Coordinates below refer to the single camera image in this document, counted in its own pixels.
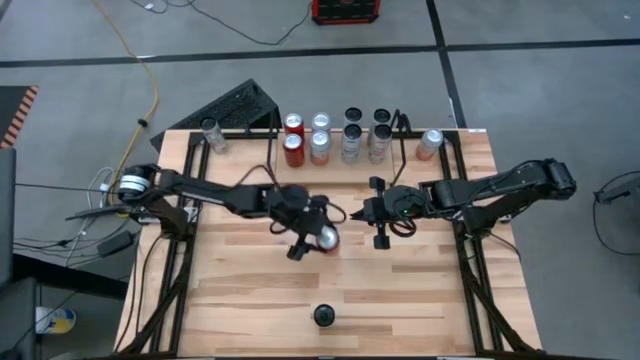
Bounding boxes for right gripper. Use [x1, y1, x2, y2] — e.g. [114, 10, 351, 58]
[350, 176, 401, 250]

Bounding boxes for red cola can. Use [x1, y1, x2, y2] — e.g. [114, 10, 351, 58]
[283, 113, 306, 136]
[282, 133, 306, 169]
[315, 225, 342, 257]

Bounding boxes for wooden shelf black metal legs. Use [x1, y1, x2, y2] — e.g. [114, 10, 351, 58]
[266, 108, 412, 190]

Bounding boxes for white peach vibe can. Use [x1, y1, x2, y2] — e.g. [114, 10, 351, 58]
[199, 117, 230, 155]

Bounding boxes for black perforated panel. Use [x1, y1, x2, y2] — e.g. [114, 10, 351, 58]
[149, 78, 282, 151]

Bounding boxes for black power adapter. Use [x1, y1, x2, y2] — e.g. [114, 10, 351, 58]
[97, 230, 137, 257]

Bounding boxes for red black case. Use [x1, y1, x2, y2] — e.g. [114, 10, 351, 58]
[311, 0, 382, 26]

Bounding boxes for white yellow roll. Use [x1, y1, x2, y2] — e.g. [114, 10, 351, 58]
[35, 305, 77, 335]

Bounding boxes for black cabinet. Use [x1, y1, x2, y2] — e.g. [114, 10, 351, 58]
[0, 147, 19, 289]

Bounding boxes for black orange striped mat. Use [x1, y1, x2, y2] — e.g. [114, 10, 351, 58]
[0, 84, 40, 149]

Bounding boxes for black aluminium rig frame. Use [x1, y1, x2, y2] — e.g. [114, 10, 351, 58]
[113, 130, 279, 360]
[389, 129, 545, 360]

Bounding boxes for thin black floor cable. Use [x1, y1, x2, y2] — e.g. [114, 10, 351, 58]
[129, 0, 314, 46]

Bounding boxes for yellow extension cable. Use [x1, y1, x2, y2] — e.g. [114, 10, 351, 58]
[89, 0, 160, 174]

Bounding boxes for white cable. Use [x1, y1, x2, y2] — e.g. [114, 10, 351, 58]
[87, 166, 116, 194]

